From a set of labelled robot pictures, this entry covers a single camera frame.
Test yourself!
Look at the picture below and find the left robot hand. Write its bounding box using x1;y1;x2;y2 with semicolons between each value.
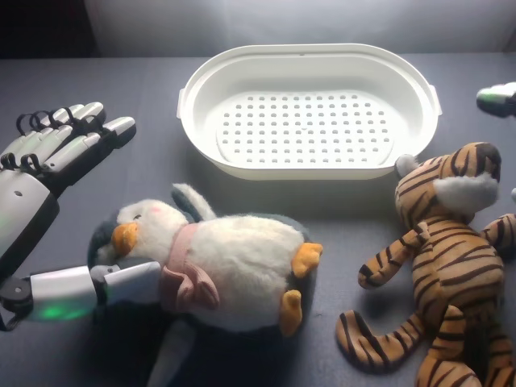
0;102;162;332

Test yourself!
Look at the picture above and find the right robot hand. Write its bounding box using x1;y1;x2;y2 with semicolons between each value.
475;81;516;119

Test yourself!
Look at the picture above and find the striped plush tiger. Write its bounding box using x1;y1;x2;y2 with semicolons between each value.
336;141;516;387

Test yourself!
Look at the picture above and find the plush penguin with pink bow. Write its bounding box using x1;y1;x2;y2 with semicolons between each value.
87;183;324;387

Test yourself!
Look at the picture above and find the white plastic tray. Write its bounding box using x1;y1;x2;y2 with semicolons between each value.
177;43;441;181

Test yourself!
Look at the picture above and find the grey table cloth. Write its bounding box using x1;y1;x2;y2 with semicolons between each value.
0;52;516;387

